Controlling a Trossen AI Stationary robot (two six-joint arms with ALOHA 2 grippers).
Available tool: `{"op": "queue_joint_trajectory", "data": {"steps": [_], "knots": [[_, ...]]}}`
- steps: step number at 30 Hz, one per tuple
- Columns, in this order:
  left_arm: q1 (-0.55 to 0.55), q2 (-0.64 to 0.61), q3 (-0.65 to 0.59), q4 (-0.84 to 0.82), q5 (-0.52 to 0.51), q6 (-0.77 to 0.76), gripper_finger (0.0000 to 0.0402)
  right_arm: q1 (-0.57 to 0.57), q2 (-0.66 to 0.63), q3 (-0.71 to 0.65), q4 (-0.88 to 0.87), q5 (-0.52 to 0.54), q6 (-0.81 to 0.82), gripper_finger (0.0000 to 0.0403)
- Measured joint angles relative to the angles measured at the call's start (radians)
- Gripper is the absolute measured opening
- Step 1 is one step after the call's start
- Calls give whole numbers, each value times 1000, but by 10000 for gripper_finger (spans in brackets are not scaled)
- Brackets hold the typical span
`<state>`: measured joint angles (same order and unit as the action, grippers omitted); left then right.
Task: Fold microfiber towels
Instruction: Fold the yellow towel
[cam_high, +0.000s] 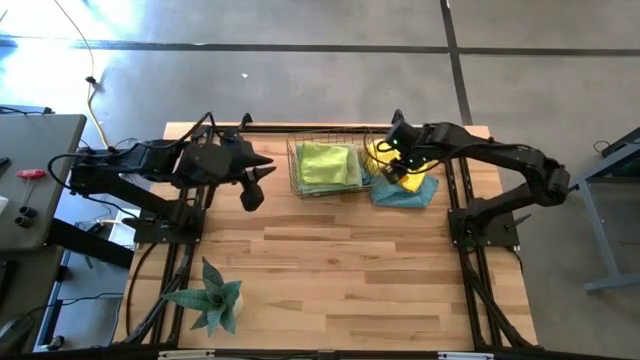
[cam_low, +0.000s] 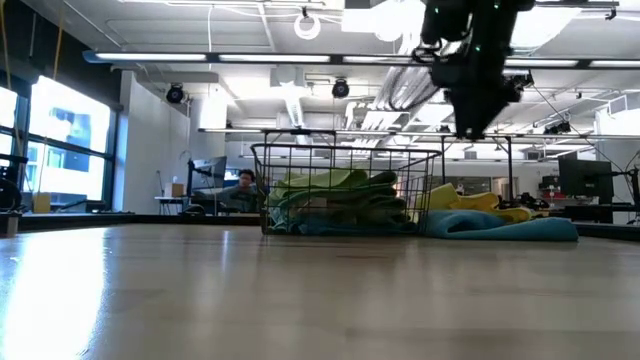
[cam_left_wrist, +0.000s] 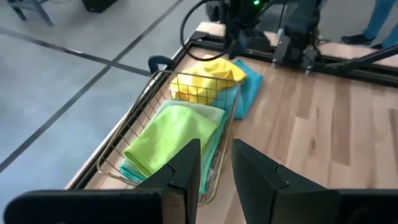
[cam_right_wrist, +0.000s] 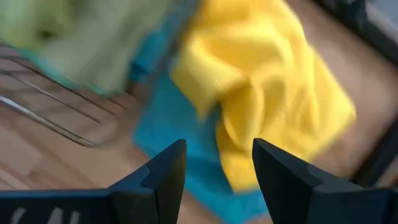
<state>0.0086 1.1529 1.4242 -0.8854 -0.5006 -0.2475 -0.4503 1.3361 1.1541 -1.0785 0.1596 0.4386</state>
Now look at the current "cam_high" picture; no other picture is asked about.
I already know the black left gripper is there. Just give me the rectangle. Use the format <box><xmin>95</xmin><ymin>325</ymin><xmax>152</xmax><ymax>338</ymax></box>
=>
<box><xmin>177</xmin><ymin>130</ymin><xmax>278</xmax><ymax>187</ymax></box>

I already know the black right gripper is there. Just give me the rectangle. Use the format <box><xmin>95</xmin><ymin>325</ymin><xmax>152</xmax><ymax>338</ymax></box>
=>
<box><xmin>382</xmin><ymin>138</ymin><xmax>437</xmax><ymax>187</ymax></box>

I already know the yellow microfiber towel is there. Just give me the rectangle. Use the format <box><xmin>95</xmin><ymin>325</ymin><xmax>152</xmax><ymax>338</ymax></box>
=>
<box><xmin>367</xmin><ymin>139</ymin><xmax>432</xmax><ymax>194</ymax></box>

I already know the teal blue microfiber towel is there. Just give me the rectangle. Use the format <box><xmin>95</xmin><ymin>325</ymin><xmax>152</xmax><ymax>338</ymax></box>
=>
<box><xmin>369</xmin><ymin>174</ymin><xmax>440</xmax><ymax>209</ymax></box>

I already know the lime green cloth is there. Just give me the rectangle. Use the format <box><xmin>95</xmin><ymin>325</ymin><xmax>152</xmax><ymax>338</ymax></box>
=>
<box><xmin>294</xmin><ymin>142</ymin><xmax>365</xmax><ymax>195</ymax></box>

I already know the green succulent in white pot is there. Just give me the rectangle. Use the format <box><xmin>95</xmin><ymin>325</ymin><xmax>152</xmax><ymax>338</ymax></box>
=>
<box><xmin>159</xmin><ymin>256</ymin><xmax>245</xmax><ymax>337</ymax></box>

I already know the white box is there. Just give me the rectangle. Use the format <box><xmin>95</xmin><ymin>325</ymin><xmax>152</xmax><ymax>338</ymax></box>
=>
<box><xmin>107</xmin><ymin>207</ymin><xmax>142</xmax><ymax>250</ymax></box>

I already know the black table beam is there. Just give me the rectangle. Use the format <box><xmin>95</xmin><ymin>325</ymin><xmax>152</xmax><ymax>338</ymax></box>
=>
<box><xmin>47</xmin><ymin>217</ymin><xmax>136</xmax><ymax>270</ymax></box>

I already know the grey side table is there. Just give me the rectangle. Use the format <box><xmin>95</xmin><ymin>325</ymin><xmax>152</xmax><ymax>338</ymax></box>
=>
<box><xmin>0</xmin><ymin>113</ymin><xmax>88</xmax><ymax>251</ymax></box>

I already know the blue-grey metal table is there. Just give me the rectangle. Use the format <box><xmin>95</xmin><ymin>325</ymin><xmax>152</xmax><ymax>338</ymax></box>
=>
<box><xmin>551</xmin><ymin>125</ymin><xmax>640</xmax><ymax>295</ymax></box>

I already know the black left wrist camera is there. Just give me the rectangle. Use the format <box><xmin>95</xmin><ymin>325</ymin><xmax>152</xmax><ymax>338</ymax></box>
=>
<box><xmin>238</xmin><ymin>178</ymin><xmax>266</xmax><ymax>213</ymax></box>

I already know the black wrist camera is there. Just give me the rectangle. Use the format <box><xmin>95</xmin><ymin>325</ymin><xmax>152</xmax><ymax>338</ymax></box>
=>
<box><xmin>238</xmin><ymin>178</ymin><xmax>266</xmax><ymax>213</ymax></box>
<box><xmin>384</xmin><ymin>119</ymin><xmax>420</xmax><ymax>151</ymax></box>

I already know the wire basket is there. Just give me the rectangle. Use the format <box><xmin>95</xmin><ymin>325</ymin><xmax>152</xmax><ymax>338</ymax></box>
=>
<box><xmin>285</xmin><ymin>127</ymin><xmax>384</xmax><ymax>200</ymax></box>

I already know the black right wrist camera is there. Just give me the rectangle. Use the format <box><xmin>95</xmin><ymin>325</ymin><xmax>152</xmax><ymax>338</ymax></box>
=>
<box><xmin>384</xmin><ymin>119</ymin><xmax>420</xmax><ymax>151</ymax></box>

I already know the black aluminium table frame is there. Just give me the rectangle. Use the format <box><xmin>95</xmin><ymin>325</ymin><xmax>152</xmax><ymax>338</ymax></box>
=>
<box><xmin>113</xmin><ymin>110</ymin><xmax>540</xmax><ymax>351</ymax></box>

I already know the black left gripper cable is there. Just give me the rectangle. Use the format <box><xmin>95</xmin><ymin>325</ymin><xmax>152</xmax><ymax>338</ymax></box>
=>
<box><xmin>164</xmin><ymin>111</ymin><xmax>224</xmax><ymax>151</ymax></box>

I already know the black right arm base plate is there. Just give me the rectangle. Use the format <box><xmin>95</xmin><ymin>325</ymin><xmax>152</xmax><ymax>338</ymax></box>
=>
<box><xmin>447</xmin><ymin>207</ymin><xmax>532</xmax><ymax>250</ymax></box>

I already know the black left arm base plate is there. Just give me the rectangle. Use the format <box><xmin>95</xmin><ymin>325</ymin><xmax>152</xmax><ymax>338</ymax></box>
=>
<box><xmin>122</xmin><ymin>205</ymin><xmax>207</xmax><ymax>246</ymax></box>

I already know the black floor cable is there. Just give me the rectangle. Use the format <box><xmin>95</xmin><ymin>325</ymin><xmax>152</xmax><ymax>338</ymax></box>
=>
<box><xmin>74</xmin><ymin>135</ymin><xmax>147</xmax><ymax>224</ymax></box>

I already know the black table cable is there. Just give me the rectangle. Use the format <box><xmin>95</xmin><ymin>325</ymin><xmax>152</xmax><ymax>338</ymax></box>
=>
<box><xmin>123</xmin><ymin>242</ymin><xmax>160</xmax><ymax>337</ymax></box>

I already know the yellow power cable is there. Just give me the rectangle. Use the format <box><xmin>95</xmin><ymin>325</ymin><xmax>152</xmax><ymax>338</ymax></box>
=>
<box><xmin>51</xmin><ymin>0</ymin><xmax>110</xmax><ymax>149</ymax></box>

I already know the white frame bracket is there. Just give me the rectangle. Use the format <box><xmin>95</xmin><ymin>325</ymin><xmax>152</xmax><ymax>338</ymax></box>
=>
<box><xmin>438</xmin><ymin>351</ymin><xmax>495</xmax><ymax>360</ymax></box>
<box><xmin>158</xmin><ymin>349</ymin><xmax>216</xmax><ymax>359</ymax></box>

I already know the red-handled T-handle tool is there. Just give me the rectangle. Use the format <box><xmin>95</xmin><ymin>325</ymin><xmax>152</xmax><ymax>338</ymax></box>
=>
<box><xmin>15</xmin><ymin>168</ymin><xmax>48</xmax><ymax>207</ymax></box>

